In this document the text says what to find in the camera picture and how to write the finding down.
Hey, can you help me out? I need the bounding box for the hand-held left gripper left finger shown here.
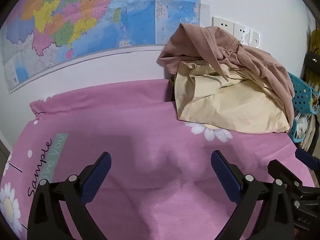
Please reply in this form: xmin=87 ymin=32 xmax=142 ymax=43
xmin=27 ymin=151 xmax=112 ymax=240

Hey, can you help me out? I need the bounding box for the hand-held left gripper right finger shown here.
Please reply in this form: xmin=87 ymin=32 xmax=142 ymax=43
xmin=211 ymin=150 xmax=298 ymax=240

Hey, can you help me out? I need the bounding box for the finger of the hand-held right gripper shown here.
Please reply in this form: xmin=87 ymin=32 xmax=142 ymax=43
xmin=295 ymin=148 xmax=320 ymax=173
xmin=267 ymin=159 xmax=304 ymax=188

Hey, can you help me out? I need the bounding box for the beige pink jacket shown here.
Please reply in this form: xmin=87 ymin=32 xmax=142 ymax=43
xmin=157 ymin=22 xmax=295 ymax=130

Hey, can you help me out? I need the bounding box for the pink printed blanket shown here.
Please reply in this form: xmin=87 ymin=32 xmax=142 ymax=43
xmin=0 ymin=79 xmax=315 ymax=240

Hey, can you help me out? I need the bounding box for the blue plastic basket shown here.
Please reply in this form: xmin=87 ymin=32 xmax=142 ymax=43
xmin=287 ymin=72 xmax=318 ymax=143

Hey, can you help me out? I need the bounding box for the pale yellow garment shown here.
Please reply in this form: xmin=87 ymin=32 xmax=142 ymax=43
xmin=174 ymin=60 xmax=292 ymax=133

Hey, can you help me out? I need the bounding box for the white wall socket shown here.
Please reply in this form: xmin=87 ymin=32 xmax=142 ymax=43
xmin=212 ymin=16 xmax=235 ymax=29
xmin=234 ymin=22 xmax=251 ymax=44
xmin=250 ymin=30 xmax=260 ymax=48

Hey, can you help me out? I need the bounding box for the colourful wall map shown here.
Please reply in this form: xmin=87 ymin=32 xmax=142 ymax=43
xmin=0 ymin=0 xmax=200 ymax=94

